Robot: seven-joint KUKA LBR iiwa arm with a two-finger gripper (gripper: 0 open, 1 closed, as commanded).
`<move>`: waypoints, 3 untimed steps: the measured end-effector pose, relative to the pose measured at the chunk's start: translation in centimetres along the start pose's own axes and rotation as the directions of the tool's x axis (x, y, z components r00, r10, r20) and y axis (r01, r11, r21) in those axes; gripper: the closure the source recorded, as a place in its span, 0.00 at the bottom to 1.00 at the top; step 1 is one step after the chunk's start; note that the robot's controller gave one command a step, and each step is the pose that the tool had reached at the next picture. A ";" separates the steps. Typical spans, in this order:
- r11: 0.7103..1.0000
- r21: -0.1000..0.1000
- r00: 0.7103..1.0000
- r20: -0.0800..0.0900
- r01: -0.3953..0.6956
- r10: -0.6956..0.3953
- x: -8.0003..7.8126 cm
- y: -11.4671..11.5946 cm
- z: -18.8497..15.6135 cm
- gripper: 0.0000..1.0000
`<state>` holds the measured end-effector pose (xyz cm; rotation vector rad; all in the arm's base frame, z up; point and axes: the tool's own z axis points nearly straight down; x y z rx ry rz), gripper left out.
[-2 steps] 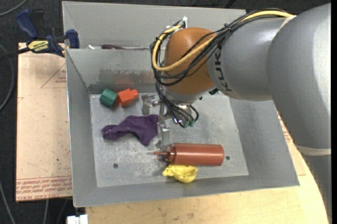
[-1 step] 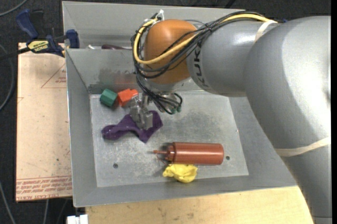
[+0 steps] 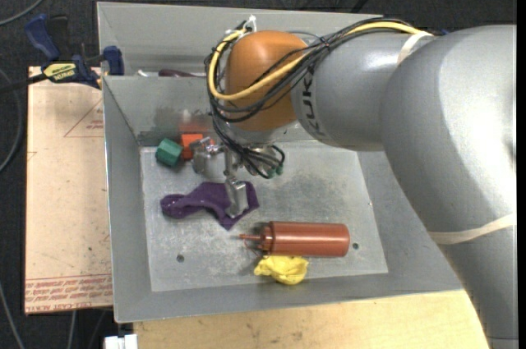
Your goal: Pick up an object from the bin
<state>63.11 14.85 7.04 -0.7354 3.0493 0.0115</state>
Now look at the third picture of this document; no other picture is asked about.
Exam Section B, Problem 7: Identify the grey metal bin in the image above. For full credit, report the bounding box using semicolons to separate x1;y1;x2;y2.
96;1;464;324

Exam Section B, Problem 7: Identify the brown cardboard board, red print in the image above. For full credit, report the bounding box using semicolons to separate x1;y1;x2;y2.
25;66;114;316

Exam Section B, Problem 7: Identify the yellow crumpled cloth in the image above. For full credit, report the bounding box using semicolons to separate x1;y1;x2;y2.
252;254;310;286

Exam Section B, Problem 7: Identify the green hexagonal block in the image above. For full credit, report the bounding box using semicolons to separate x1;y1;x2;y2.
155;137;184;170

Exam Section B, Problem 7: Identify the orange block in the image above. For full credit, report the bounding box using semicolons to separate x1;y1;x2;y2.
180;132;205;160

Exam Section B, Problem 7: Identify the grey metal object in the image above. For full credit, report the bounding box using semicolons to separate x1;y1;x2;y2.
191;136;225;175

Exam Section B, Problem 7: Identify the purple cloth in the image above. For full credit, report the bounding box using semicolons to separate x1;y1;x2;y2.
159;180;261;232

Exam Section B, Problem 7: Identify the red-brown squeeze bottle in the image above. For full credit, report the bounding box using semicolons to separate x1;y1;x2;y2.
238;220;352;259

